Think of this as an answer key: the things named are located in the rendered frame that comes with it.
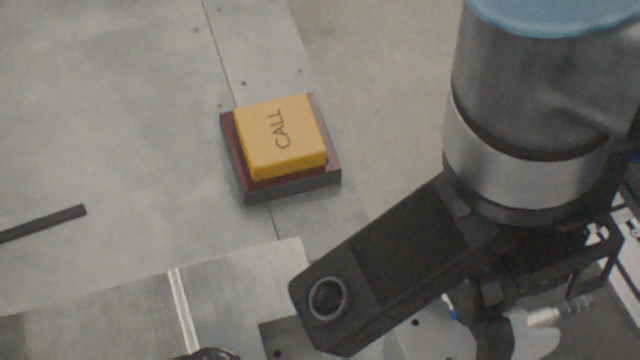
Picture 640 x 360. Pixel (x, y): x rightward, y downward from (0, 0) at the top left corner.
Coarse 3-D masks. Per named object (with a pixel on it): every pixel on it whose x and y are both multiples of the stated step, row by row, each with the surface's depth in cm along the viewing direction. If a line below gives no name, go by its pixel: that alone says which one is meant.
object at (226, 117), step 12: (312, 96) 98; (312, 108) 97; (228, 120) 96; (228, 132) 96; (324, 132) 96; (324, 144) 95; (240, 156) 94; (336, 156) 95; (240, 168) 94; (312, 168) 94; (324, 168) 94; (336, 168) 94; (240, 180) 93; (264, 180) 93; (276, 180) 93; (288, 180) 93
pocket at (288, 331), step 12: (264, 324) 79; (276, 324) 80; (288, 324) 81; (300, 324) 81; (264, 336) 81; (276, 336) 82; (288, 336) 82; (300, 336) 82; (264, 348) 81; (276, 348) 81; (288, 348) 81; (300, 348) 81; (312, 348) 81
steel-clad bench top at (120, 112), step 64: (64, 0) 105; (128, 0) 105; (192, 0) 106; (256, 0) 106; (0, 64) 102; (64, 64) 102; (128, 64) 102; (192, 64) 102; (256, 64) 102; (0, 128) 98; (64, 128) 98; (128, 128) 98; (192, 128) 98; (0, 192) 95; (64, 192) 95; (128, 192) 95; (192, 192) 95; (320, 192) 95; (0, 256) 92; (64, 256) 92; (128, 256) 92; (192, 256) 92; (320, 256) 92
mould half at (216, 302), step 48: (288, 240) 83; (144, 288) 81; (192, 288) 80; (240, 288) 81; (0, 336) 79; (48, 336) 79; (96, 336) 79; (144, 336) 79; (192, 336) 79; (240, 336) 79
